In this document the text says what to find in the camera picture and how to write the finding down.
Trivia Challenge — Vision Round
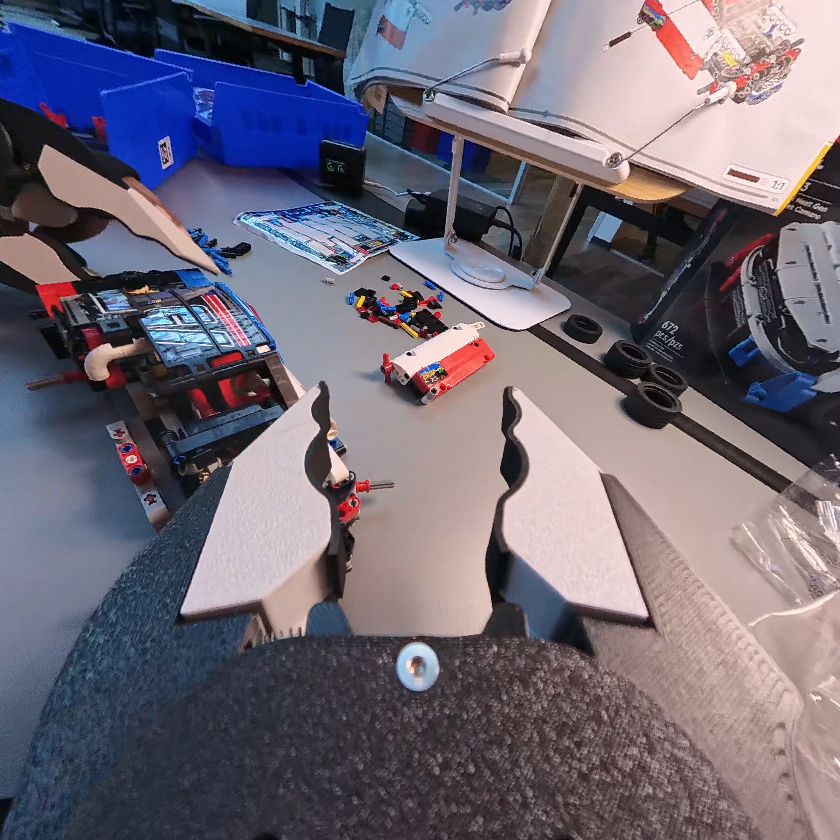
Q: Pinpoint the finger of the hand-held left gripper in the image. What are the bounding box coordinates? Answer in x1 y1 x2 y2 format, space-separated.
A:
0 233 91 291
36 144 222 277

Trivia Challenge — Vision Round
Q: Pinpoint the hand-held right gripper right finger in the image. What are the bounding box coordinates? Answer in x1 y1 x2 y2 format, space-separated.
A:
487 387 651 639

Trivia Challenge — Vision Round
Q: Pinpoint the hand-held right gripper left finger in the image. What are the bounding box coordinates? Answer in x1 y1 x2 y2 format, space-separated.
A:
178 382 349 642

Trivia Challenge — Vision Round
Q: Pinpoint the lego race car model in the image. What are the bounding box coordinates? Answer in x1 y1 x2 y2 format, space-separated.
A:
26 268 396 534

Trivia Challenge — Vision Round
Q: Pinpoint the white lego panel assembly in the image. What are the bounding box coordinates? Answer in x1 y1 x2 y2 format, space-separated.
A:
382 322 487 386

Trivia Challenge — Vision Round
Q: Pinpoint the lego instruction booklet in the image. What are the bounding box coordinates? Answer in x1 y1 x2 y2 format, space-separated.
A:
344 0 840 216

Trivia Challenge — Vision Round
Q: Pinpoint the pile of small lego pieces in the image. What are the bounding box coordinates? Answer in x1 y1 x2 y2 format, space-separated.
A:
346 279 452 340

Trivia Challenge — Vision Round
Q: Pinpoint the lego set box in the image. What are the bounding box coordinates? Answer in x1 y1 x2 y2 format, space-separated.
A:
630 141 840 460

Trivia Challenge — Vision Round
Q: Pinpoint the blue parts sorting bin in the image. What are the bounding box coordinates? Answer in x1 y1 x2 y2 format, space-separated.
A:
0 20 196 191
154 49 368 173

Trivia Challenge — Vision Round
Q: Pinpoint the pile of blue black pins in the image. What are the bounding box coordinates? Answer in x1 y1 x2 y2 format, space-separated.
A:
187 226 253 275

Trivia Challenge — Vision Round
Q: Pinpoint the clear plastic bag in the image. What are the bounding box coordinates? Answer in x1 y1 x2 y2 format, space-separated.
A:
731 453 840 840

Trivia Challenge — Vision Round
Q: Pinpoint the white book stand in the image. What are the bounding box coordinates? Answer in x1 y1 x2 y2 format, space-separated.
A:
387 92 690 332

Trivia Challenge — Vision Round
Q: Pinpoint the holographic sticker sheet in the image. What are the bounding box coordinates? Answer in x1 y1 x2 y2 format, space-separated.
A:
234 200 421 275

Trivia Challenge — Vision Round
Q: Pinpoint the black charger block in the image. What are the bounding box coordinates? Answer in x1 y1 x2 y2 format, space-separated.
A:
318 139 367 196

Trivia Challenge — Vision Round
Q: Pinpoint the black power adapter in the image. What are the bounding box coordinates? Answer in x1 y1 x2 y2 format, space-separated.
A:
405 189 501 242

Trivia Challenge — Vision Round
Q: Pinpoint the black power cable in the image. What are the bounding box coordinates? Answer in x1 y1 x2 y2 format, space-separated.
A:
492 205 525 260

